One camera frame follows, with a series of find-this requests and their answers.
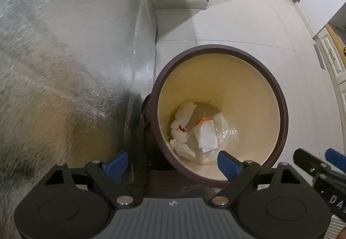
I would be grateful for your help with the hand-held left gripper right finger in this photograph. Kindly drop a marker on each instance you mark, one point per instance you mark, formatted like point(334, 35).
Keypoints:
point(227, 163)

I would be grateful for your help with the white packet with orange edge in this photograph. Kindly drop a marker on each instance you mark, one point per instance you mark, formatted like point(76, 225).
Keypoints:
point(206, 135)

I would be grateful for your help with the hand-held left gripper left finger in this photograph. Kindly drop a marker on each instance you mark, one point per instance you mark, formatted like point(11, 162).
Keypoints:
point(117, 161)

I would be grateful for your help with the silver foil table cover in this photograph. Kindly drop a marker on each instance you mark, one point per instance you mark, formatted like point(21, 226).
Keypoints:
point(62, 66)

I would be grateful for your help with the clear plastic wrap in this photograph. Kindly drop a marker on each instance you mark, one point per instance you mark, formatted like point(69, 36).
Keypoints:
point(225, 135)

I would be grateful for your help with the brown rimmed cream trash bin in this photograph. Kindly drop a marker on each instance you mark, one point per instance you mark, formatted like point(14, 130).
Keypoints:
point(251, 87)

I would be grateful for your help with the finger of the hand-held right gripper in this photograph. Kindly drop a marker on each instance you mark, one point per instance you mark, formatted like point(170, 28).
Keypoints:
point(308, 160)
point(333, 156)

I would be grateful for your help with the white drawer unit wooden top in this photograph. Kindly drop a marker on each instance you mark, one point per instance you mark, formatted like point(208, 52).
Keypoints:
point(331, 52)

